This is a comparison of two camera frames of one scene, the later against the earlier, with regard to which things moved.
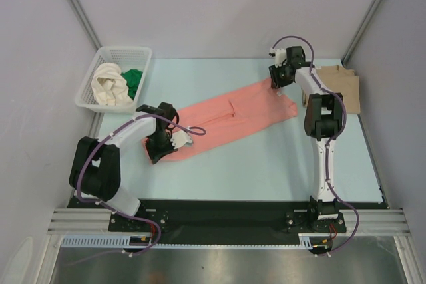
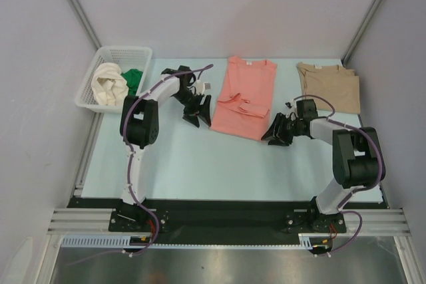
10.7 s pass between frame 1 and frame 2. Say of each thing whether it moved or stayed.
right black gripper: moved
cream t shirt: stayed
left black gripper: moved
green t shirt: stayed
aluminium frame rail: stayed
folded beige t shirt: stayed
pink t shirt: moved
